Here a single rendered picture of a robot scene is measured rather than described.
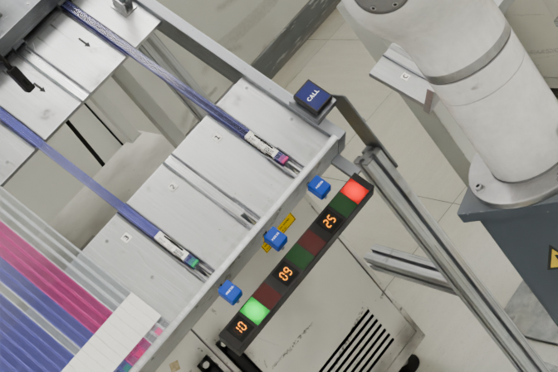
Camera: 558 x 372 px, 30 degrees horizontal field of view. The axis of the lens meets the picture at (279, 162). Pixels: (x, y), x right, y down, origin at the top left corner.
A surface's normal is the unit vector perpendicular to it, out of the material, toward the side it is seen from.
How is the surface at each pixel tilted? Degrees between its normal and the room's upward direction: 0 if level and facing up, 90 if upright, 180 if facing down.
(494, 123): 90
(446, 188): 0
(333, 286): 90
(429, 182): 0
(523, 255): 90
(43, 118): 45
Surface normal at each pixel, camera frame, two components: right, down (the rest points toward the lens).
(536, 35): -0.63, 0.72
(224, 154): -0.04, -0.41
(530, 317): -0.58, -0.69
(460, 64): -0.10, 0.61
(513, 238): -0.41, 0.71
